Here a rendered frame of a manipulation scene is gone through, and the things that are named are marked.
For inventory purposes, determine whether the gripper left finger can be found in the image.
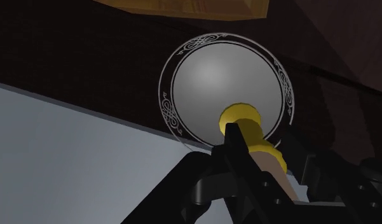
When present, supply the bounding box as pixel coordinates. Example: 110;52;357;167
121;122;298;224

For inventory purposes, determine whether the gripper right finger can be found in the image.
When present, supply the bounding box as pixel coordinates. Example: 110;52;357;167
275;130;382;224

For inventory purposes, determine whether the yellow and tan pestle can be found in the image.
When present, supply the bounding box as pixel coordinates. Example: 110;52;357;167
218;102;303;202

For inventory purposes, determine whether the grey plate with ornate black rim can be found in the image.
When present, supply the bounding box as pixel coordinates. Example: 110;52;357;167
158;32;296;150

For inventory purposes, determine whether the yellow wooden robot stand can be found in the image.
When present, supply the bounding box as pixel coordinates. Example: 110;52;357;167
93;0;270;22

